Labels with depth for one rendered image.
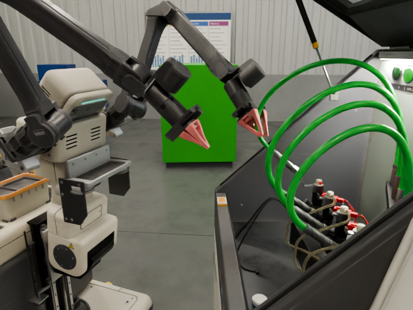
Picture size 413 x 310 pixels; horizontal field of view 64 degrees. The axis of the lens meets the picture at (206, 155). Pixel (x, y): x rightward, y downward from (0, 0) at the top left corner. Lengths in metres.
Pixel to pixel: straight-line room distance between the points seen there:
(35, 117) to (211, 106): 3.32
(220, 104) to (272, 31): 3.51
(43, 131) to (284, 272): 0.78
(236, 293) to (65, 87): 0.78
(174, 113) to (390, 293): 0.57
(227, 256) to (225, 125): 3.41
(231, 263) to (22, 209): 0.95
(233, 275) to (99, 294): 1.16
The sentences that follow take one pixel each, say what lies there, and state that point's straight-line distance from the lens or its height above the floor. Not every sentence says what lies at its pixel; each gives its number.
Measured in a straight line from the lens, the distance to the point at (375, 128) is 0.65.
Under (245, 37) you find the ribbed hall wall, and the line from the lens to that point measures 7.35.
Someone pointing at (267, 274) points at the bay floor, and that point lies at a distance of 1.03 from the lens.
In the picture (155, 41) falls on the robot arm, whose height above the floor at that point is 1.48.
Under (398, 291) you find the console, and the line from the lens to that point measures 0.62.
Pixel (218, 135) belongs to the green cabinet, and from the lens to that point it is 4.23.
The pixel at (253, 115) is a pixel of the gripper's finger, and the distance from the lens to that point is 0.96.
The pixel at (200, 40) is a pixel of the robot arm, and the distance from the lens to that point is 1.18.
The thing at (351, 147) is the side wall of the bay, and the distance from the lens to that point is 1.28.
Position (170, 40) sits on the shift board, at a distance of 7.40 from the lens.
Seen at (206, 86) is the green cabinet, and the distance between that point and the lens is 4.12.
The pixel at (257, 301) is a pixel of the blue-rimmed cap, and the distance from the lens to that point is 0.91.
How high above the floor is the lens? 1.44
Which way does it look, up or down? 17 degrees down
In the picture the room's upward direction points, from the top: straight up
